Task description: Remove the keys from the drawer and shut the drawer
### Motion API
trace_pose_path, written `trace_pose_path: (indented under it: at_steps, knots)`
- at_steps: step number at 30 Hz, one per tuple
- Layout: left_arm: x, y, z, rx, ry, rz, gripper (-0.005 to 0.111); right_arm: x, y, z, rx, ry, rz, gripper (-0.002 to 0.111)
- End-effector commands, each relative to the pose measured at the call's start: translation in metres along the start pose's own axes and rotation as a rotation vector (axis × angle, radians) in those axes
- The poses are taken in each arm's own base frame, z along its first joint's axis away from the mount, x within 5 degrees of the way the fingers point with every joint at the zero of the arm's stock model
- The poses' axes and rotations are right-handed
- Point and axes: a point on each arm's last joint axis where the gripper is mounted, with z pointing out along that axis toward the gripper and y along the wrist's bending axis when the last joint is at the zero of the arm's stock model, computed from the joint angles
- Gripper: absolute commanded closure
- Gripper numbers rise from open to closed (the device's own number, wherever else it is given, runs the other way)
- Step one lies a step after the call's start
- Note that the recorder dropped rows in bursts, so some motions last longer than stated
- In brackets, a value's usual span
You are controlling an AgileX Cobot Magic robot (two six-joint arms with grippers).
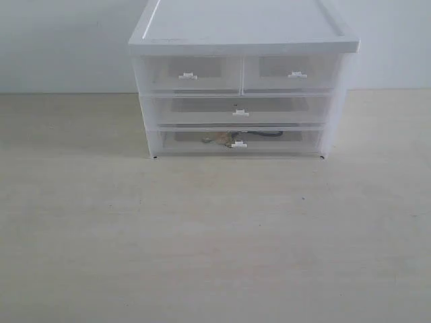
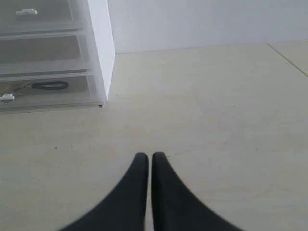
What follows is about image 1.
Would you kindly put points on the gold keychain with black strap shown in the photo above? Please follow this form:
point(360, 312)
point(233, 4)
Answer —
point(229, 139)

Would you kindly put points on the white plastic drawer cabinet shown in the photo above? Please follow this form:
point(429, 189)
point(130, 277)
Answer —
point(249, 29)

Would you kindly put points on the clear top right drawer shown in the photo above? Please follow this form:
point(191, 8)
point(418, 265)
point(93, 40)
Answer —
point(281, 75)

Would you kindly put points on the clear top left drawer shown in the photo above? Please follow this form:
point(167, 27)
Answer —
point(174, 76)

